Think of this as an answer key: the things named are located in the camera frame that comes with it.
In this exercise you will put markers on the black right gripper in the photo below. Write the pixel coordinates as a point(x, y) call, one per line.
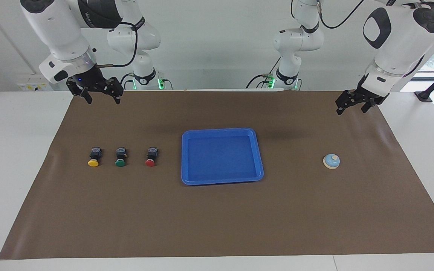
point(90, 81)

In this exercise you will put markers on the red push button switch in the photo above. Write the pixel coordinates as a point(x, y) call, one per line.
point(150, 162)

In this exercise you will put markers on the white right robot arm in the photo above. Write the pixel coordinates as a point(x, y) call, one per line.
point(62, 30)

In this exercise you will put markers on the blue plastic tray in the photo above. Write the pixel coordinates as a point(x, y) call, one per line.
point(220, 158)

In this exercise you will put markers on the brown table mat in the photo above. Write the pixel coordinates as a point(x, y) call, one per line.
point(217, 218)

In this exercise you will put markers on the green push button switch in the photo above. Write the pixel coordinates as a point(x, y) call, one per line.
point(120, 162)

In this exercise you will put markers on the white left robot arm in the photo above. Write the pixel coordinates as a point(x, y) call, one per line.
point(401, 37)

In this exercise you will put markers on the yellow push button switch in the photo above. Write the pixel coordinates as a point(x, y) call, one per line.
point(93, 162)

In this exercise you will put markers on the light blue desk bell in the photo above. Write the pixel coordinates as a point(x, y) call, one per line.
point(330, 162)

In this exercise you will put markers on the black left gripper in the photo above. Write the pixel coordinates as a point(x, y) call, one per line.
point(369, 96)

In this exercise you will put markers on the white socket strip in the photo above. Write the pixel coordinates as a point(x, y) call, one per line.
point(32, 87)

